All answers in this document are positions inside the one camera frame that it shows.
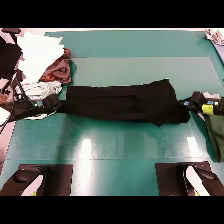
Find black cable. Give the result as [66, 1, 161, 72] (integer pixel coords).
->
[0, 69, 31, 105]

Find black garment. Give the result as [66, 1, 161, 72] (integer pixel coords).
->
[58, 78, 191, 127]
[0, 34, 23, 81]

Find white patterned garment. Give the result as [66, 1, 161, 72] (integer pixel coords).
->
[204, 28, 224, 47]

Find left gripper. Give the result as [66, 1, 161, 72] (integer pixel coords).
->
[39, 94, 65, 113]

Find red-brown garment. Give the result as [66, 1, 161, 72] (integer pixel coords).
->
[39, 47, 73, 85]

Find grey and white garment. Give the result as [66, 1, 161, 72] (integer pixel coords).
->
[19, 79, 63, 102]

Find dark green garment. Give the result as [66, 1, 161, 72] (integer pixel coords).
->
[199, 112, 224, 164]

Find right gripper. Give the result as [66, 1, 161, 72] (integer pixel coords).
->
[181, 91, 207, 111]

